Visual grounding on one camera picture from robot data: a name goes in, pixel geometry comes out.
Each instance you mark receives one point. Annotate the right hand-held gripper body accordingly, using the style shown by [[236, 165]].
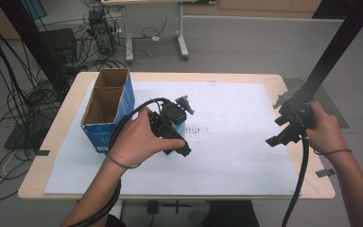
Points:
[[296, 116]]

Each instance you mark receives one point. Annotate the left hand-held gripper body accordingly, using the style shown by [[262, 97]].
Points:
[[174, 113]]

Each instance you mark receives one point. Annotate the blue cardboard box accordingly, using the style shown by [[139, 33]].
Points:
[[107, 107]]

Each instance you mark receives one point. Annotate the person's right hand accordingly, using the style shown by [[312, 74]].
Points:
[[326, 132]]

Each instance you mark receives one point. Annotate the person's left hand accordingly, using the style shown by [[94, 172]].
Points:
[[135, 142]]

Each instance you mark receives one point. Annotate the white paper sheet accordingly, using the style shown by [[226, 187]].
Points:
[[233, 142]]

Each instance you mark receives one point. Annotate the black band on right wrist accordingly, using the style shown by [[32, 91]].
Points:
[[331, 152]]

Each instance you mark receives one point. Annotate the black band on wrist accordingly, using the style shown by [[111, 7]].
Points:
[[331, 152], [116, 162]]

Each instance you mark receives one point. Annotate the black band on left wrist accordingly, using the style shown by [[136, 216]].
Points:
[[116, 162]]

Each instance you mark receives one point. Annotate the grey tape strip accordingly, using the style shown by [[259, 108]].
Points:
[[42, 153], [325, 172]]

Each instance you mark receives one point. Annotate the white desk on wheels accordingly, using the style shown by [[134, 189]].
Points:
[[182, 38]]

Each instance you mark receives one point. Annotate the person's dark trousers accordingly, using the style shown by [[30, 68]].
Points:
[[230, 214]]

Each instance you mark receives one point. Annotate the computer tower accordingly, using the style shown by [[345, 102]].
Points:
[[102, 31]]

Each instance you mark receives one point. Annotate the black box on floor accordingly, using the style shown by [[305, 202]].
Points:
[[60, 44]]

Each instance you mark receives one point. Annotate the grey frame base plate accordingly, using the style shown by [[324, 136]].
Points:
[[331, 107]]

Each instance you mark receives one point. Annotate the black metal frame post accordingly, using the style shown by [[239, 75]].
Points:
[[337, 44]]

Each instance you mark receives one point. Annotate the black stand base plate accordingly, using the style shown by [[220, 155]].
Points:
[[22, 138]]

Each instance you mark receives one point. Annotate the dark stand post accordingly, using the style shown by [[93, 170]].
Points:
[[34, 38]]

